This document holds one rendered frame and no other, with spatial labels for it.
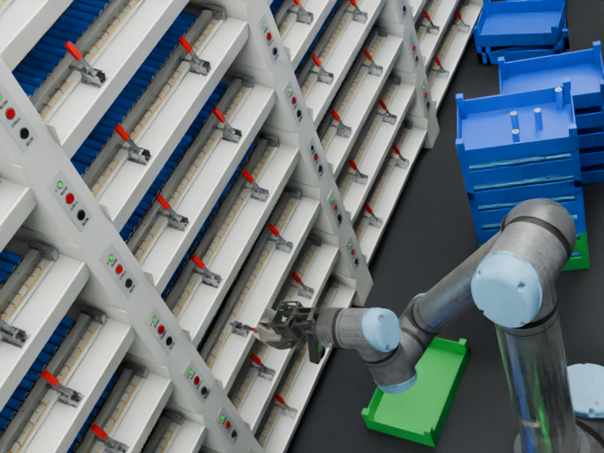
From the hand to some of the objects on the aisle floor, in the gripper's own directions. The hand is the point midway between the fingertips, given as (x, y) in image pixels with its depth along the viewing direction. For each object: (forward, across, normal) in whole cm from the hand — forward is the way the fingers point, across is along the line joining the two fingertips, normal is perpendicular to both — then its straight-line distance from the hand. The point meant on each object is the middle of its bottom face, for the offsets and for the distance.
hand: (262, 330), depth 209 cm
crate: (-10, -20, +56) cm, 60 cm away
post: (+26, -119, +47) cm, 131 cm away
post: (+26, -49, +47) cm, 73 cm away
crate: (-28, -76, +60) cm, 101 cm away
